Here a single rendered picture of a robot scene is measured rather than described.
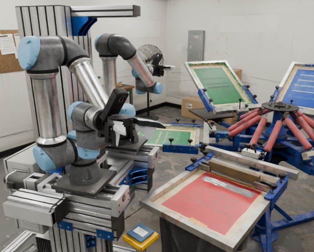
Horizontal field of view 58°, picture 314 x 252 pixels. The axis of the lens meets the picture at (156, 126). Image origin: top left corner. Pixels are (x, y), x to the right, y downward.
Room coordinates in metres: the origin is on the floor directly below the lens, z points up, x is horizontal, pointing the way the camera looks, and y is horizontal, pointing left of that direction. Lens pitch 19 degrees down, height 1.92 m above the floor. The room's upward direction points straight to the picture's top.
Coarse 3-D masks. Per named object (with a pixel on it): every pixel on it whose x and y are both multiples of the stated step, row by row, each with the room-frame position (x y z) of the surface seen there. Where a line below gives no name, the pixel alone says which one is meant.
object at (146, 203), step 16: (208, 160) 1.93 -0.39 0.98; (176, 176) 1.67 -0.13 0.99; (272, 176) 1.67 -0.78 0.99; (160, 192) 1.49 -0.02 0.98; (160, 208) 1.31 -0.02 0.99; (256, 208) 1.31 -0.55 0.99; (176, 224) 1.22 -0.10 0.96; (192, 224) 1.18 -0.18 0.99; (208, 240) 1.10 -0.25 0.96; (224, 240) 1.07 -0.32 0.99; (240, 240) 1.08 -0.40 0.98
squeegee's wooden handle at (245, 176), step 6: (210, 162) 1.76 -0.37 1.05; (216, 162) 1.74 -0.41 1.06; (210, 168) 1.76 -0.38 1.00; (216, 168) 1.73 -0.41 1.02; (222, 168) 1.70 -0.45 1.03; (228, 168) 1.67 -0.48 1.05; (234, 168) 1.65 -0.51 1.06; (228, 174) 1.67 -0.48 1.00; (234, 174) 1.64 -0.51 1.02; (240, 174) 1.62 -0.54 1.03; (246, 174) 1.59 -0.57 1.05; (252, 174) 1.57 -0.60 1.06; (246, 180) 1.59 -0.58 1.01; (252, 180) 1.57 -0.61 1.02; (258, 180) 1.54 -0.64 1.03
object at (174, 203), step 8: (200, 176) 1.73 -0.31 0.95; (216, 176) 1.73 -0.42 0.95; (192, 184) 1.63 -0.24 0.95; (200, 184) 1.63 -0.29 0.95; (208, 184) 1.63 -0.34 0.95; (184, 192) 1.53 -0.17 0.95; (168, 200) 1.44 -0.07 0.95; (176, 200) 1.44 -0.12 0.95; (176, 208) 1.36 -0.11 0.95; (184, 208) 1.36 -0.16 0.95; (192, 208) 1.36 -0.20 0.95; (200, 208) 1.36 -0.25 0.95
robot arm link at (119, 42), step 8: (112, 40) 1.64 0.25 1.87; (120, 40) 1.64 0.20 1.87; (128, 40) 1.67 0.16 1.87; (112, 48) 1.64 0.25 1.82; (120, 48) 1.63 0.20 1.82; (128, 48) 1.64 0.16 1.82; (128, 56) 1.65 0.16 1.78; (136, 56) 1.69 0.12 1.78; (136, 64) 1.70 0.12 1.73; (144, 64) 1.75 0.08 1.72; (136, 72) 1.74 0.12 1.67; (144, 72) 1.74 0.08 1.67; (144, 80) 1.77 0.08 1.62; (152, 80) 1.79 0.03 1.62; (152, 88) 1.81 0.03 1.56; (160, 88) 1.82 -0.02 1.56
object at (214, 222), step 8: (240, 184) 1.63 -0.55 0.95; (224, 192) 1.53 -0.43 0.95; (232, 192) 1.53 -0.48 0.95; (256, 192) 1.53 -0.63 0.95; (240, 200) 1.44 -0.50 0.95; (248, 200) 1.44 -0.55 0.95; (240, 208) 1.36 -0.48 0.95; (192, 216) 1.29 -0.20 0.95; (200, 216) 1.29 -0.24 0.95; (208, 216) 1.29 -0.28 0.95; (216, 216) 1.29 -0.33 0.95; (232, 216) 1.29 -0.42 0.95; (208, 224) 1.22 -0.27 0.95; (216, 224) 1.22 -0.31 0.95; (224, 224) 1.22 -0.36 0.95; (232, 224) 1.22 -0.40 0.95; (224, 232) 1.16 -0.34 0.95
